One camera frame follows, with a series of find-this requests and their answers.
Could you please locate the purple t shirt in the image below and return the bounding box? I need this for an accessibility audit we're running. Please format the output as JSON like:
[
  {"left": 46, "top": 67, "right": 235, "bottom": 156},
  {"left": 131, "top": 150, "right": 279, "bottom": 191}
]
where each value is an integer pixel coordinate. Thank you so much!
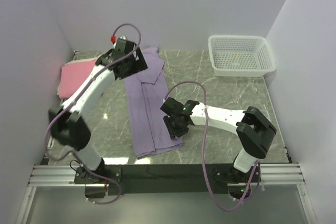
[{"left": 123, "top": 47, "right": 183, "bottom": 159}]

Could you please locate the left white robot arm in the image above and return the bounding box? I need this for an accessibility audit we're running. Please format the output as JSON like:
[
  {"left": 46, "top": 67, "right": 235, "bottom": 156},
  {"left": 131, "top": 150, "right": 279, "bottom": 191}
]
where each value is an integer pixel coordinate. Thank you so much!
[{"left": 47, "top": 37, "right": 147, "bottom": 183}]

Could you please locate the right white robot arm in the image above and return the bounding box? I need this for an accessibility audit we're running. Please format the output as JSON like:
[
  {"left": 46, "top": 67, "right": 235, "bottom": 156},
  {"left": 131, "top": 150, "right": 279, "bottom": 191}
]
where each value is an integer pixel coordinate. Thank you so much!
[{"left": 160, "top": 98, "right": 277, "bottom": 184}]

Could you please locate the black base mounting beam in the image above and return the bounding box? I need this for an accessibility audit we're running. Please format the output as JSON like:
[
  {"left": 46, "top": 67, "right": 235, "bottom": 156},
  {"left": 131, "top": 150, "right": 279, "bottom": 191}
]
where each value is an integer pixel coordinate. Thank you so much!
[{"left": 74, "top": 164, "right": 260, "bottom": 198}]

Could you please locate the folded pink t shirt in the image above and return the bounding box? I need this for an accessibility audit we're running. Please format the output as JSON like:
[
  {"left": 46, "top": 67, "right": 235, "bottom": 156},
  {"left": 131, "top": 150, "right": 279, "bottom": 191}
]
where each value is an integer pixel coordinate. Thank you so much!
[{"left": 58, "top": 60, "right": 99, "bottom": 100}]

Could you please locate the white perforated plastic basket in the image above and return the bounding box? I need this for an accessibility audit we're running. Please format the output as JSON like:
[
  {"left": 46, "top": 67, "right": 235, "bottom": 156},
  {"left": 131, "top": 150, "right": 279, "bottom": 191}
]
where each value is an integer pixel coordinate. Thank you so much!
[{"left": 208, "top": 35, "right": 276, "bottom": 77}]

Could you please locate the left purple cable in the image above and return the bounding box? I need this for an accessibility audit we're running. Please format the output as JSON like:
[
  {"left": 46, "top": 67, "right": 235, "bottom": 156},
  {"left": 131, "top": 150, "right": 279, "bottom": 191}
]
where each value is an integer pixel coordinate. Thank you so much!
[{"left": 46, "top": 23, "right": 142, "bottom": 183}]

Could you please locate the aluminium table edge rail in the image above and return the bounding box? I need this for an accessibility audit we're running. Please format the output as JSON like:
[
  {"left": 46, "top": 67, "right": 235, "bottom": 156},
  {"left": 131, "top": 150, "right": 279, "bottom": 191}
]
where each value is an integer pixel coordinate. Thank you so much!
[{"left": 15, "top": 50, "right": 79, "bottom": 224}]

